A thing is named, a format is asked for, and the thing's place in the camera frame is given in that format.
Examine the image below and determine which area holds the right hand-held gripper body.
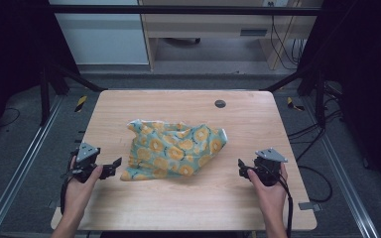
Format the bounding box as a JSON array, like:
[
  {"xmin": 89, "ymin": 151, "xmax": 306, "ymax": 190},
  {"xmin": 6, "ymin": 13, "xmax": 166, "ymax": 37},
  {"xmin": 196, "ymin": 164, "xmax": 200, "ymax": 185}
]
[{"xmin": 244, "ymin": 147, "xmax": 289, "ymax": 187}]

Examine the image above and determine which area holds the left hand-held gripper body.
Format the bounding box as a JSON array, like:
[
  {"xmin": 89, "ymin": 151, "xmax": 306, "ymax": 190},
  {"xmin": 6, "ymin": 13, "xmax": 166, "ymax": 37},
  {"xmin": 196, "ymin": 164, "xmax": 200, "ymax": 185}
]
[{"xmin": 67, "ymin": 142, "xmax": 111, "ymax": 184}]

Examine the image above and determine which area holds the person's right hand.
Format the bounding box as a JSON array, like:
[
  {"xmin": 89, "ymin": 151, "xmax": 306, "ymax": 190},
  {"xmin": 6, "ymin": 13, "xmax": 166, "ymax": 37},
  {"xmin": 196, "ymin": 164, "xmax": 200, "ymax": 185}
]
[{"xmin": 247, "ymin": 162, "xmax": 289, "ymax": 223}]

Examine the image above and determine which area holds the person's left hand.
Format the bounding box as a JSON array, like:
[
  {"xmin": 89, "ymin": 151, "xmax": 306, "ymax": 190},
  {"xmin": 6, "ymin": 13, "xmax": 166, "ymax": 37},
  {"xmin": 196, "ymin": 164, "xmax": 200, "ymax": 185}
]
[{"xmin": 63, "ymin": 156, "xmax": 104, "ymax": 220}]

